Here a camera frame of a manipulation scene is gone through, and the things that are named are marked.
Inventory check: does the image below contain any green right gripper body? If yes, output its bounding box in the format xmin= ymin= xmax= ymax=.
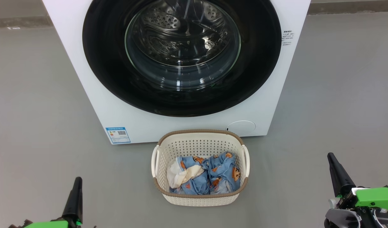
xmin=329 ymin=186 xmax=388 ymax=228

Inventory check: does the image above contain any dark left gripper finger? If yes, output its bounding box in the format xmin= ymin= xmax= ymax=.
xmin=61 ymin=177 xmax=83 ymax=224

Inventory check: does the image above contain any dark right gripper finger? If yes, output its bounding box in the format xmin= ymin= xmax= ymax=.
xmin=327 ymin=153 xmax=356 ymax=197

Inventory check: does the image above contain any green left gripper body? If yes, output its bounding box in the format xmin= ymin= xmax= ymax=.
xmin=9 ymin=218 xmax=96 ymax=228

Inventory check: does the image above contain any blue cartoon print garment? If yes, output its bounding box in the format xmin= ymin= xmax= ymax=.
xmin=207 ymin=151 xmax=242 ymax=194

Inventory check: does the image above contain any black round washer door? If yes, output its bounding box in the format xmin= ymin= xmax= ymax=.
xmin=82 ymin=0 xmax=282 ymax=117

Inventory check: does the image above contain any white front-load washing machine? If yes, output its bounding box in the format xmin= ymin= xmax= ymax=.
xmin=42 ymin=0 xmax=312 ymax=145

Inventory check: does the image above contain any stainless steel washing machine drum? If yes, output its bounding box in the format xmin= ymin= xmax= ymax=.
xmin=126 ymin=0 xmax=241 ymax=91

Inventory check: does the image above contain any blue energy label sticker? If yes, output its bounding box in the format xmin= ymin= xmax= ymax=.
xmin=106 ymin=127 xmax=131 ymax=144

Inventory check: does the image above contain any round white filter cover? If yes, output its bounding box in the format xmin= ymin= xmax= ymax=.
xmin=226 ymin=120 xmax=256 ymax=132

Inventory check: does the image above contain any cream perforated laundry basket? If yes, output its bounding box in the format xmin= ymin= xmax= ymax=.
xmin=151 ymin=129 xmax=250 ymax=207

